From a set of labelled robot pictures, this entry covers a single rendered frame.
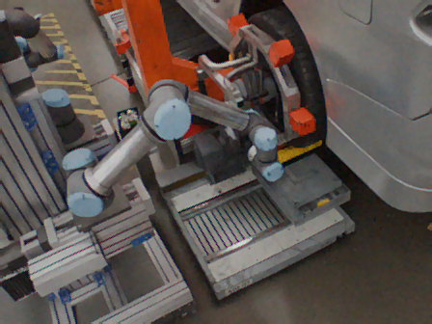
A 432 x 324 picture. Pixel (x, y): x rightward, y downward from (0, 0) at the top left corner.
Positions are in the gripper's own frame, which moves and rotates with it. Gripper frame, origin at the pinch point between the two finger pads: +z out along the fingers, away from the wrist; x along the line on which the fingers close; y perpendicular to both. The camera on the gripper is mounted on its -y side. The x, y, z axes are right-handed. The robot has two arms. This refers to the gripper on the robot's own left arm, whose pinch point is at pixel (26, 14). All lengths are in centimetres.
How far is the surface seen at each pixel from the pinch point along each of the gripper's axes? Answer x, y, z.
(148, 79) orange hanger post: 60, 32, -29
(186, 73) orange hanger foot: 81, 35, -23
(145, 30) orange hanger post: 61, 5, -29
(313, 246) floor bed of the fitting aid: 129, 100, -102
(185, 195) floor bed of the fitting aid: 73, 107, -40
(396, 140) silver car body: 129, 0, -141
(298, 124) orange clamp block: 114, 21, -99
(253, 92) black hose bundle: 98, 11, -86
